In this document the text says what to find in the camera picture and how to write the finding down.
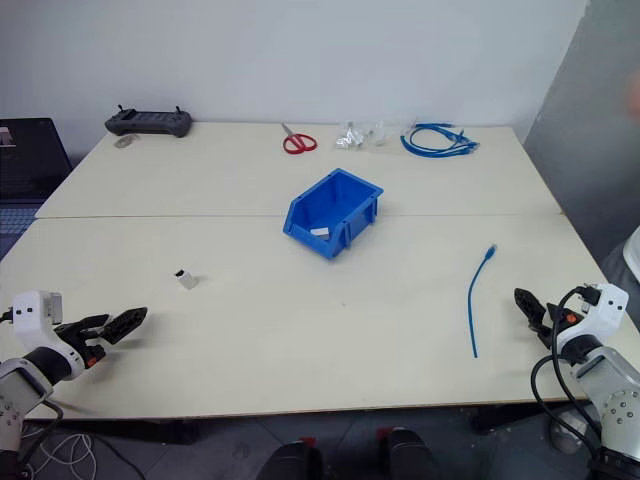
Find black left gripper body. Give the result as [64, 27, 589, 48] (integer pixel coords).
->
[58, 327, 109, 370]

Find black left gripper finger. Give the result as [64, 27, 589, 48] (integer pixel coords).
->
[54, 313, 111, 336]
[101, 306, 149, 346]

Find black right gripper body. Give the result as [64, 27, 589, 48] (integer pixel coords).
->
[528, 308, 582, 350]

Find white rounded object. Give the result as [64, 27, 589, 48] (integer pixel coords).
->
[621, 238, 640, 287]

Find blue grid crate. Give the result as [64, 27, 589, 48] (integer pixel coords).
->
[0, 198, 46, 262]

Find black equipment case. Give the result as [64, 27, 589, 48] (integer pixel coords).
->
[0, 117, 74, 202]

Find dark rounded shape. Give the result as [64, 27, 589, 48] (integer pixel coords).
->
[375, 426, 442, 480]
[256, 437, 325, 480]

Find dark grey remote controller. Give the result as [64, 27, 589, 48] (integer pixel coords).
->
[104, 104, 194, 138]

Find blue plastic storage bin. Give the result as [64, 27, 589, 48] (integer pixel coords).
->
[281, 167, 385, 262]

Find clear plastic bag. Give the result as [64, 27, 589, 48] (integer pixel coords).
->
[367, 118, 399, 148]

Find clear bag of couplers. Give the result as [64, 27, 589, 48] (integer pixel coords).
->
[334, 120, 370, 151]

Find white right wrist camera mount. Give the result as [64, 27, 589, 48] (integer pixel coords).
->
[554, 283, 631, 352]

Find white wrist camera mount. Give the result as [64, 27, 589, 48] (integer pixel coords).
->
[11, 290, 84, 381]
[554, 283, 631, 352]

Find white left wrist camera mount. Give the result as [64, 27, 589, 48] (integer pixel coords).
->
[11, 290, 84, 381]

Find short blue Ethernet cable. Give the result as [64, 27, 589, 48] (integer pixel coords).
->
[467, 243, 499, 360]

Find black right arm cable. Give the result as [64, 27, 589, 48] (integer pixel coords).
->
[530, 283, 606, 466]

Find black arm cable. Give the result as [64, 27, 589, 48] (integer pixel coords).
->
[530, 283, 606, 466]
[0, 398, 66, 480]

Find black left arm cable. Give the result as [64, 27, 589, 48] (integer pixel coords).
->
[0, 398, 66, 480]

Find black table frame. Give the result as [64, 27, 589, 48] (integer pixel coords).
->
[22, 399, 591, 447]

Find white floor cable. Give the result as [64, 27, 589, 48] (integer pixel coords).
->
[22, 430, 97, 480]

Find red handled scissors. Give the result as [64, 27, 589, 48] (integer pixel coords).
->
[280, 122, 319, 155]

